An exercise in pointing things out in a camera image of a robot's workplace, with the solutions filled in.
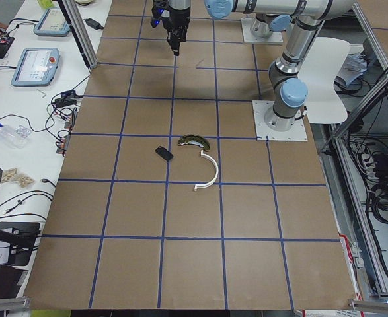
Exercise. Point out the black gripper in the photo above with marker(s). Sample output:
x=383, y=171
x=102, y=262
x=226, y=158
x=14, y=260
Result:
x=178, y=22

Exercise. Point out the black power adapter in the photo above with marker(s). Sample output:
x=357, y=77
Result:
x=94, y=24

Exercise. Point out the green brake shoe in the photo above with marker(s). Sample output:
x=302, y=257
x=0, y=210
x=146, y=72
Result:
x=197, y=140

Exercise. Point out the black brake pad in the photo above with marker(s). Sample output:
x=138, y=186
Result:
x=164, y=153

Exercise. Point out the blue teach pendant far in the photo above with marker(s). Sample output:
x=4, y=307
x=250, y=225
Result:
x=52, y=23

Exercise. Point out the blue teach pendant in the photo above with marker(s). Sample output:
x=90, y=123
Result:
x=52, y=23
x=36, y=67

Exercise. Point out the blue teach pendant near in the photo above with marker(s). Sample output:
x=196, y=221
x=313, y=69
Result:
x=36, y=67

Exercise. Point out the white chair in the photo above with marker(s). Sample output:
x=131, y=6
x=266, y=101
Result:
x=319, y=70

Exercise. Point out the clear plastic water bottle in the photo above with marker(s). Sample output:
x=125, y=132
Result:
x=14, y=137

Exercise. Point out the bag of wooden pieces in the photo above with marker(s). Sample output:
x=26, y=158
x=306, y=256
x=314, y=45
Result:
x=12, y=175

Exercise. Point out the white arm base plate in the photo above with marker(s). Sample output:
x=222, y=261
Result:
x=270, y=127
x=258, y=32

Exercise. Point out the aluminium frame post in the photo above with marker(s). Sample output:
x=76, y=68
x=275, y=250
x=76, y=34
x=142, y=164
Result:
x=79, y=32

